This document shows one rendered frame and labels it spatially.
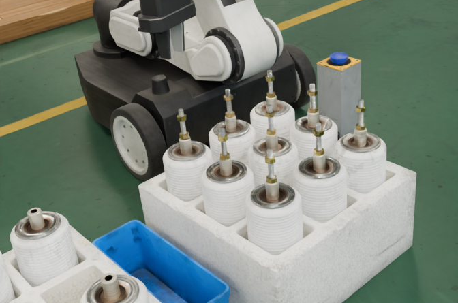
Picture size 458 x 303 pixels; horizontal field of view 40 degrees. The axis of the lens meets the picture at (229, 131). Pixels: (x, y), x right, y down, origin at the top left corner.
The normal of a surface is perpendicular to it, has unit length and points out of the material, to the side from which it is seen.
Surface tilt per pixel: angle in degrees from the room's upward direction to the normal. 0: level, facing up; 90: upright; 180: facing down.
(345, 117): 90
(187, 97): 45
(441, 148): 0
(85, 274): 90
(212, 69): 90
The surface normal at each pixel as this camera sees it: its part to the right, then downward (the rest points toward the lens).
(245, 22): 0.40, -0.39
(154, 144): 0.56, 0.05
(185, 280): -0.75, 0.33
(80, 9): 0.64, 0.31
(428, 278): -0.09, -0.88
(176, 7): 0.82, 0.20
